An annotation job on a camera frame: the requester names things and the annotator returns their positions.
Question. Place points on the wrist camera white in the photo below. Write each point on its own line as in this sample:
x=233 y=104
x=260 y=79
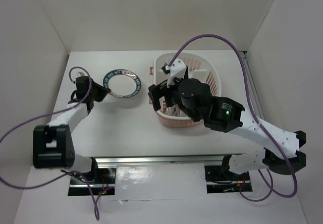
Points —
x=177 y=69
x=79 y=74

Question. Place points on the white cover panel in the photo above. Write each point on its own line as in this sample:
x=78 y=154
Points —
x=160 y=182

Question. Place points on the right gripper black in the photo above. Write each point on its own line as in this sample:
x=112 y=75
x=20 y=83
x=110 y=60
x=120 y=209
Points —
x=160 y=89

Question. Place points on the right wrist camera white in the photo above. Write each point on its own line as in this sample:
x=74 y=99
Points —
x=177 y=69

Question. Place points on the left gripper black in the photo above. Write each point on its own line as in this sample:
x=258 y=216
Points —
x=103 y=91

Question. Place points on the aluminium front rail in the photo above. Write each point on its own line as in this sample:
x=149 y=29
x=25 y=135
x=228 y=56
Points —
x=213 y=159

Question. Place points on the white pink dish rack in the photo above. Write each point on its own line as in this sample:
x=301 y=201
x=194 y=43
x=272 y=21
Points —
x=199 y=68

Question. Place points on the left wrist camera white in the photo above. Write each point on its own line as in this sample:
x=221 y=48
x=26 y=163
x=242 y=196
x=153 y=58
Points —
x=79 y=74

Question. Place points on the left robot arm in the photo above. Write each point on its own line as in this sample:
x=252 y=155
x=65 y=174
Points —
x=52 y=143

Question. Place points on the plate with red characters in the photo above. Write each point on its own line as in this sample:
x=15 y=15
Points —
x=175 y=111

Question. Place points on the aluminium side rail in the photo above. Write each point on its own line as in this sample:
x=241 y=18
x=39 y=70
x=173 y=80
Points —
x=252 y=89

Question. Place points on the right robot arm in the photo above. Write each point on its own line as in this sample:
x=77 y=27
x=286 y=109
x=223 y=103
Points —
x=280 y=149

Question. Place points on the plate with green rim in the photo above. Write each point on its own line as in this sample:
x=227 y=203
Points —
x=122 y=83

